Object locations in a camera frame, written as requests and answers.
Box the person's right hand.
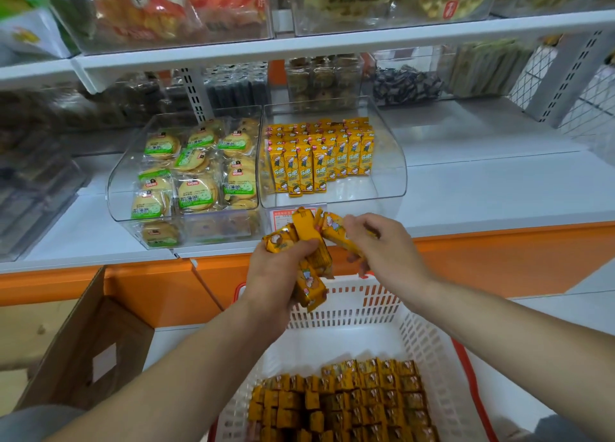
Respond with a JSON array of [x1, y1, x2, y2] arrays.
[[341, 213, 439, 314]]

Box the person's left hand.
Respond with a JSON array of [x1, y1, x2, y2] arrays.
[[239, 238, 322, 344]]

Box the yellow cartoon snack packet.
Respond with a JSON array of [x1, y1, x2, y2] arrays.
[[291, 207, 333, 278], [293, 259, 330, 313], [262, 225, 299, 254], [315, 209, 380, 261]]

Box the person's right forearm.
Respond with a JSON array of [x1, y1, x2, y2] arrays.
[[401, 276, 615, 442]]

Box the person's left forearm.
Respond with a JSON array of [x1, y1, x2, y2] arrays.
[[45, 299, 289, 442]]

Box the red and white price label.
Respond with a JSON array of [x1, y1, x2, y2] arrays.
[[269, 206, 313, 234]]

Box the clear bin holding yellow packs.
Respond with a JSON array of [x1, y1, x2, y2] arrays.
[[257, 96, 408, 211]]

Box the rows of standing yellow packs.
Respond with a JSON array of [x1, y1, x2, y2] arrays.
[[265, 117, 376, 198]]

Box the heap of green-label round cakes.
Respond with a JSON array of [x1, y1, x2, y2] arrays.
[[130, 118, 261, 248]]

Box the white shelf with orange front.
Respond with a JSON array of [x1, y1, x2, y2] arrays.
[[0, 96, 615, 329]]

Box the pile of black-white candies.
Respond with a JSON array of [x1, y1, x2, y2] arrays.
[[372, 66, 444, 106]]

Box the clear tubs of cookies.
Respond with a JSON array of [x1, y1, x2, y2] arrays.
[[285, 54, 364, 112]]

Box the pile of yellow packs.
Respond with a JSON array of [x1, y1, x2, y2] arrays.
[[247, 357, 440, 442]]

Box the row of dark packets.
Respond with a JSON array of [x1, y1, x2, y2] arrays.
[[204, 62, 270, 111]]

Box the white perforated shelf upright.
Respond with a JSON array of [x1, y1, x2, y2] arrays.
[[180, 67, 215, 123]]

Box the white shelf board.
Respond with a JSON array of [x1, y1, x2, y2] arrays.
[[0, 9, 615, 94]]

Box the clear bin holding cakes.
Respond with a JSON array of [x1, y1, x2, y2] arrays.
[[106, 105, 264, 250]]

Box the clear bin with green packs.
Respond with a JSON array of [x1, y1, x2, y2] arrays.
[[369, 39, 536, 107]]

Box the brown cardboard box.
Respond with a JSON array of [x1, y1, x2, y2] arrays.
[[14, 266, 155, 412]]

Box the wide white perforated upright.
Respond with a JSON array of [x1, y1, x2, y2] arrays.
[[524, 30, 615, 129]]

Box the clear bin with orange bags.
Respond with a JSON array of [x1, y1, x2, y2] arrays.
[[47, 0, 275, 56]]

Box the green and white snack bags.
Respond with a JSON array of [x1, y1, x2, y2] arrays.
[[0, 0, 80, 69]]

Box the white plastic basket red handle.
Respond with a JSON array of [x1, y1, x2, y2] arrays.
[[208, 274, 499, 442]]

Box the white wire mesh panel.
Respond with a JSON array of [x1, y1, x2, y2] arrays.
[[508, 44, 615, 142]]

